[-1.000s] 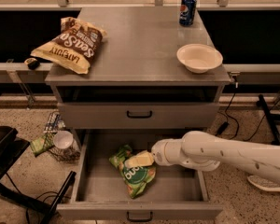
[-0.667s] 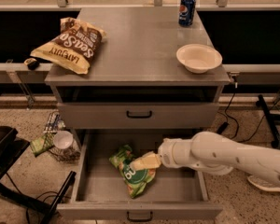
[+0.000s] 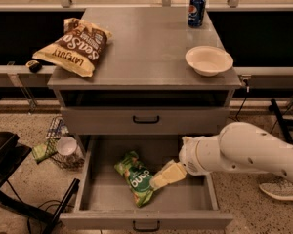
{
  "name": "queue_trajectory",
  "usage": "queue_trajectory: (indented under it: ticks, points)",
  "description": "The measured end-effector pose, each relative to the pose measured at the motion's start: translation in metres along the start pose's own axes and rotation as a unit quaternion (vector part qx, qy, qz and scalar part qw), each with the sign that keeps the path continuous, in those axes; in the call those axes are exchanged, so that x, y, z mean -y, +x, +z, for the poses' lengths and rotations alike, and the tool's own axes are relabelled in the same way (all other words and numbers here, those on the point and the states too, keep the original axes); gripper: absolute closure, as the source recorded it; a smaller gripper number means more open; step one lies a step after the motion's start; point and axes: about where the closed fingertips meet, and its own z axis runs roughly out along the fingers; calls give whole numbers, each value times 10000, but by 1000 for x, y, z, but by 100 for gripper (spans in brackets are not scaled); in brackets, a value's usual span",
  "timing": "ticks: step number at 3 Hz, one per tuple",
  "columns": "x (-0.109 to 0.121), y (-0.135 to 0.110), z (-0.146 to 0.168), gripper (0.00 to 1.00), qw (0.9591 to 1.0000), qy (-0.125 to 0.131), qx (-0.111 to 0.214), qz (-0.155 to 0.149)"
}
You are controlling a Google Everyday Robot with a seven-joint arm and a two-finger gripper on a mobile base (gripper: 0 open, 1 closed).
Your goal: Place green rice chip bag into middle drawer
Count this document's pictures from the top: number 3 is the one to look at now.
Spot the open grey middle drawer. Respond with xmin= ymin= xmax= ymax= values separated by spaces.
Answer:
xmin=61 ymin=135 xmax=232 ymax=232

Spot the grey drawer cabinet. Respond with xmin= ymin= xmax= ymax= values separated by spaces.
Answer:
xmin=48 ymin=7 xmax=240 ymax=149

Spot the black power cable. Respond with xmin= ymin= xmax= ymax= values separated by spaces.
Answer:
xmin=229 ymin=76 xmax=253 ymax=123

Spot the closed grey upper drawer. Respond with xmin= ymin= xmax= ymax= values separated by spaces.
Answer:
xmin=61 ymin=107 xmax=230 ymax=135

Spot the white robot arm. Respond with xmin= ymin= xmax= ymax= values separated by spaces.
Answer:
xmin=150 ymin=122 xmax=293 ymax=190

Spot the small black round object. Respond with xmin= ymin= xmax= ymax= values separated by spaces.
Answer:
xmin=25 ymin=60 xmax=42 ymax=73

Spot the blue pepsi can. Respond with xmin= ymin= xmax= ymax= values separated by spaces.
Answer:
xmin=188 ymin=0 xmax=206 ymax=27

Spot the green packet on floor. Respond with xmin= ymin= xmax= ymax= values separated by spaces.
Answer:
xmin=31 ymin=138 xmax=58 ymax=164

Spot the grey sneaker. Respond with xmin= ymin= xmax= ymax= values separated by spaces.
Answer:
xmin=259 ymin=179 xmax=293 ymax=201

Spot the brown and yellow chip bag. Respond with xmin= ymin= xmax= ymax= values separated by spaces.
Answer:
xmin=32 ymin=18 xmax=112 ymax=77

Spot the white bowl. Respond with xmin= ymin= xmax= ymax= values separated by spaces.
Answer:
xmin=186 ymin=46 xmax=233 ymax=77

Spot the green rice chip bag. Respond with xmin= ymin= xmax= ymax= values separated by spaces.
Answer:
xmin=114 ymin=151 xmax=153 ymax=207

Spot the black stand on left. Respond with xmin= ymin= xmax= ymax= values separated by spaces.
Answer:
xmin=0 ymin=132 xmax=79 ymax=234

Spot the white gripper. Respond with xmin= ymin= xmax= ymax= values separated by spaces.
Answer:
xmin=149 ymin=136 xmax=209 ymax=190

